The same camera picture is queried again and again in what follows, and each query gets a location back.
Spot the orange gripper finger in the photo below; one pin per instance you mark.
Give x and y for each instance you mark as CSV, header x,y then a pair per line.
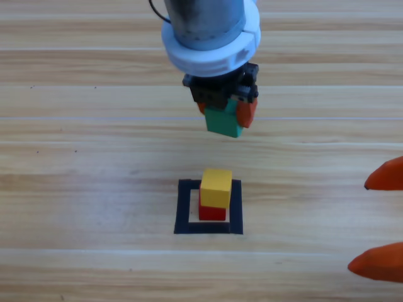
x,y
381,264
387,179

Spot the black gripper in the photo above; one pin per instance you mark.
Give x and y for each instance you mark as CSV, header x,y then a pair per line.
x,y
214,91

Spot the green wooden cube block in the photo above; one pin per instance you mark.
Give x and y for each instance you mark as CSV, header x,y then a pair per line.
x,y
222,122

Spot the yellow wooden cube block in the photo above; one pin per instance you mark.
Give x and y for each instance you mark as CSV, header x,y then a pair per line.
x,y
215,188

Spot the red wooden cube block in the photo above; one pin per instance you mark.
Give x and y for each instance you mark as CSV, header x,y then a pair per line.
x,y
212,214

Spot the black tape square outline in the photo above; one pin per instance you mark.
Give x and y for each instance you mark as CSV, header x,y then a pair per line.
x,y
183,210

